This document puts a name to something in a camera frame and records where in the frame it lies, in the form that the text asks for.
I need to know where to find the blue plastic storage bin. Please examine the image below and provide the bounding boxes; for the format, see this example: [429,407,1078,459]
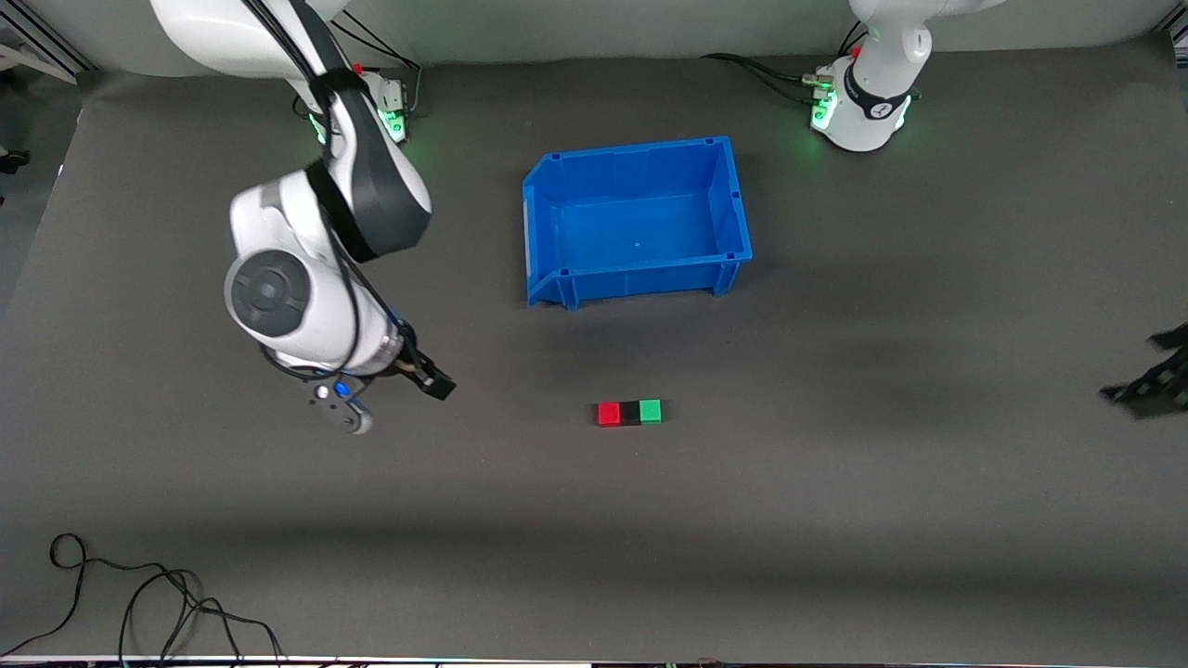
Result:
[522,135,754,311]

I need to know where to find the dark grey table mat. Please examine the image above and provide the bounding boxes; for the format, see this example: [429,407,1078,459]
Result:
[0,37,1188,664]

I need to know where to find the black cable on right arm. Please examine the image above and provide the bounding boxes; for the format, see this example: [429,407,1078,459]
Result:
[237,0,409,381]

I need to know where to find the black cables at right base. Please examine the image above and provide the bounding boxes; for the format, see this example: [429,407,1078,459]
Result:
[329,9,423,117]

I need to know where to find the black cables at base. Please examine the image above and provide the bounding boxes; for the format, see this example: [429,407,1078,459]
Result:
[701,51,836,108]
[329,9,423,117]

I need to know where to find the loose black cable loops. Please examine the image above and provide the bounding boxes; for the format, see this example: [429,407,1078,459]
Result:
[0,533,284,668]

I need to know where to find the black cables at left base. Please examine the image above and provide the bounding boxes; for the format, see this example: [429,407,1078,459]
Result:
[701,51,836,108]

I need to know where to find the aluminium frame profile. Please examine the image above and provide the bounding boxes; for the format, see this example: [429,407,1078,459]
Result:
[0,0,94,84]

